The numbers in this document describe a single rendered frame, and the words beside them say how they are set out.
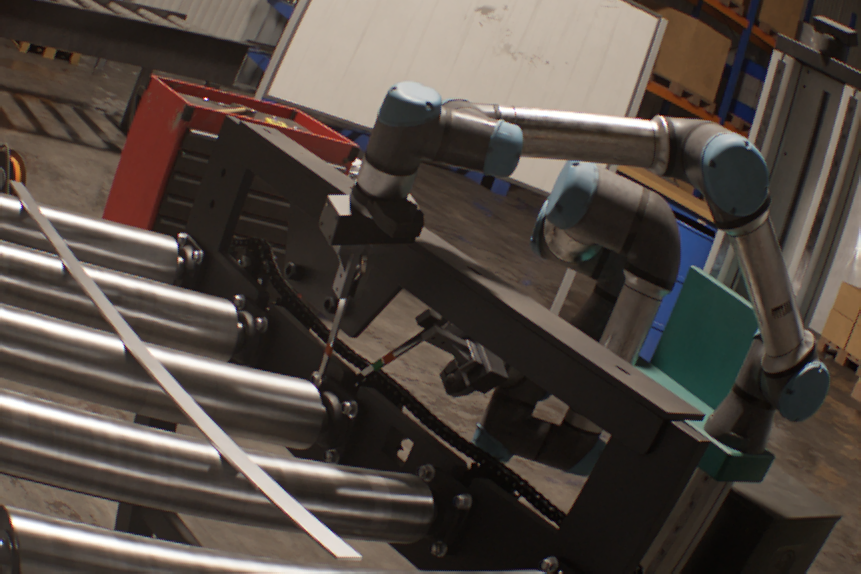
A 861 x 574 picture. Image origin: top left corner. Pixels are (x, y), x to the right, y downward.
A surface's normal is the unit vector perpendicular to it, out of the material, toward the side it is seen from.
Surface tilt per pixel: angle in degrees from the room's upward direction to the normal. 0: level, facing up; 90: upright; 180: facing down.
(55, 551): 42
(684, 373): 90
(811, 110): 90
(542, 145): 110
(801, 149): 90
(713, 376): 90
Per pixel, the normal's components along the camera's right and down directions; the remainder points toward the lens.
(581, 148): 0.13, 0.58
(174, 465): 0.66, -0.34
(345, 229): 0.43, 0.61
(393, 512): 0.65, 0.04
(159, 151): -0.74, -0.18
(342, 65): 0.19, 0.26
